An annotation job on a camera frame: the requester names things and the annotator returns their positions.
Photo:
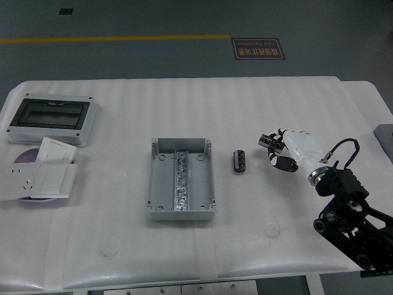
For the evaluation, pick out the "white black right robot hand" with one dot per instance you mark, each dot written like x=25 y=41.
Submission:
x=302 y=146

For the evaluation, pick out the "black cylindrical battery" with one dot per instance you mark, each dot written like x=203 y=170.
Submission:
x=240 y=160
x=270 y=141

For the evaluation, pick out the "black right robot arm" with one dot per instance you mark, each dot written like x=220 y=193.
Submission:
x=344 y=184

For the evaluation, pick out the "open grey plastic box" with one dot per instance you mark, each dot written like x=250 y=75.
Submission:
x=162 y=184

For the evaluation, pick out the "grey distribution box dark window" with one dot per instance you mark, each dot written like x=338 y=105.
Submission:
x=49 y=115

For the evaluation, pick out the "white table leg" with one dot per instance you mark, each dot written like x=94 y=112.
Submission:
x=313 y=285

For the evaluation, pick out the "white foam mat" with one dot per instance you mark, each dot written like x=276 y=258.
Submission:
x=122 y=116

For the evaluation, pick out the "grey metal table crossbar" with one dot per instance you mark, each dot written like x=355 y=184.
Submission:
x=172 y=288

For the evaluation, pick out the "dark square floor hatch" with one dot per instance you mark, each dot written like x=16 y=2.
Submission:
x=65 y=11

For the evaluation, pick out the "purple round plate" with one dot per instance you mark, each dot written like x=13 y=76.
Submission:
x=26 y=156

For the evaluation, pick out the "silver metal mounting rail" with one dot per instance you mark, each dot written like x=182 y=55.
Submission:
x=181 y=184

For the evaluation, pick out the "black table bracket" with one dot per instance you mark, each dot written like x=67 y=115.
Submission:
x=376 y=274

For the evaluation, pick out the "white switch panel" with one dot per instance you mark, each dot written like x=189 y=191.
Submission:
x=53 y=181
x=56 y=150

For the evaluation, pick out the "white wall socket panel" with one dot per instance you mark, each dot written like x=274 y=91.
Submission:
x=17 y=182

